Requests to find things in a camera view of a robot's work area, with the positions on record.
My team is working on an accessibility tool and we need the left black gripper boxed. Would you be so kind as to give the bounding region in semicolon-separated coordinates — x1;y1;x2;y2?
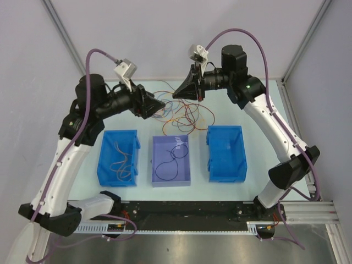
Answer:
95;75;164;119

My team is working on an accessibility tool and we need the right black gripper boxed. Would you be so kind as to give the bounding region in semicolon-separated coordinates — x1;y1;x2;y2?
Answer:
173;62;232;102

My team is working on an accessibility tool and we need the yellow orange wire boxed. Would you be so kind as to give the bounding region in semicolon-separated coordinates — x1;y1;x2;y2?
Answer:
109;141;134;182

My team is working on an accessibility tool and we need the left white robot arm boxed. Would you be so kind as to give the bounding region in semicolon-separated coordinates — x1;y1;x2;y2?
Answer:
17;74;165;263

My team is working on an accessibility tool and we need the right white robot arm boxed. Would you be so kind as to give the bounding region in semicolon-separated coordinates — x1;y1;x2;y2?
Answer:
173;45;320;221

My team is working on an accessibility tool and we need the middle purple tray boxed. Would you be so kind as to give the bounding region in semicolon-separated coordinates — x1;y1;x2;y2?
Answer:
151;135;191;188

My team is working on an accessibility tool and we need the left blue bin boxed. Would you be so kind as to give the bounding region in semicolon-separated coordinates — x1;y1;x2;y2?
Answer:
97;130;141;187

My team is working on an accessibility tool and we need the blue bin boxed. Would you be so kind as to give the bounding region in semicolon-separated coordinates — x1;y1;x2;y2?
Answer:
206;125;248;183
97;130;141;187

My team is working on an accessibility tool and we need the right blue bin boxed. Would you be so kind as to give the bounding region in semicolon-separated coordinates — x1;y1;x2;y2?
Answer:
206;125;248;183

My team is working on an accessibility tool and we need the dark red wire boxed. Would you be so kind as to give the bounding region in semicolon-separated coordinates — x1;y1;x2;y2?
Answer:
153;90;217;137

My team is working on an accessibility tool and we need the blue wire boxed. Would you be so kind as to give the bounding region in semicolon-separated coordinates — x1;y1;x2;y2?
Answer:
152;92;188;123

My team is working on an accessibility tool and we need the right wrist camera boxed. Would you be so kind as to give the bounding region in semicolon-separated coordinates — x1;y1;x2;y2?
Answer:
189;44;208;77

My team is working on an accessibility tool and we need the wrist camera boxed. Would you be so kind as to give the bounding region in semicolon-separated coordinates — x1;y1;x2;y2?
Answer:
189;44;208;77
114;59;138;92

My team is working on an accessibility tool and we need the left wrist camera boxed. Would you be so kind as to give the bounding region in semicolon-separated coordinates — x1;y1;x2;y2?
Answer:
114;59;138;92

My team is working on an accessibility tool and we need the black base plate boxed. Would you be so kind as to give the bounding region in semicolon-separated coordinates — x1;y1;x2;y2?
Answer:
90;200;287;240

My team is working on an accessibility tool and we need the slotted cable duct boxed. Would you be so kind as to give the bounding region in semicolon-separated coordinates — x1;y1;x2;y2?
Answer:
74;222;271;236

